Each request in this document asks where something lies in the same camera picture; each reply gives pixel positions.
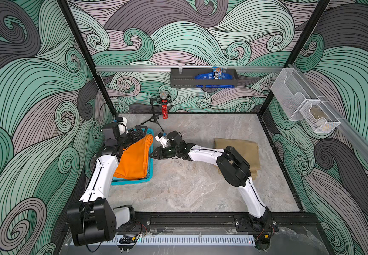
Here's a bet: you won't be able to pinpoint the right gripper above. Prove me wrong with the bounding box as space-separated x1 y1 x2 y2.
152 144 181 157

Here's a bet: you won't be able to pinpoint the orange pants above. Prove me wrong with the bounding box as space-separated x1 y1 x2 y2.
113 134 153 180

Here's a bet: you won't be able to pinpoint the beige pants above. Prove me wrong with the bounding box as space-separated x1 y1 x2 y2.
214 138 260 180

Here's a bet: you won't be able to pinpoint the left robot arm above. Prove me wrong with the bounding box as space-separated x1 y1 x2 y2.
67 121 147 247

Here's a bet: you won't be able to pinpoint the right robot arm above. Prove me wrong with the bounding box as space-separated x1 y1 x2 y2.
150 131 273 231

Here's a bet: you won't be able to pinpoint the teal plastic basket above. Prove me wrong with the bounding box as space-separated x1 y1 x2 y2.
111 129 154 186

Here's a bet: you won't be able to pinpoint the red microphone on tripod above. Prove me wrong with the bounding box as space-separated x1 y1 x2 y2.
140 91 171 133

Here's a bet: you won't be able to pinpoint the blue snack package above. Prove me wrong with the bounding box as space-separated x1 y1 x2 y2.
194 67 235 88

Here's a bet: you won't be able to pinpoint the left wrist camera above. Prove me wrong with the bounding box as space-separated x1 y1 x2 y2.
113 116 128 134

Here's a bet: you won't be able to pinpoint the black wall shelf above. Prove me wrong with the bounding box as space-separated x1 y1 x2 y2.
170 68 239 88

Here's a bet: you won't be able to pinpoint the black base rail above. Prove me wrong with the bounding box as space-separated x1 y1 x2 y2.
65 211 318 233

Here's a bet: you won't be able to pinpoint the white slotted cable duct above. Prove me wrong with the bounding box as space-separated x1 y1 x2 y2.
70 234 256 247

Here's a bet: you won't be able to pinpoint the large clear wall bin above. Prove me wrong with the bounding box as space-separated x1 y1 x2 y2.
271 68 311 121

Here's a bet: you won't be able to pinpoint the small clear wall bin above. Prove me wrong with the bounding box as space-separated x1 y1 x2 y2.
299 99 341 134

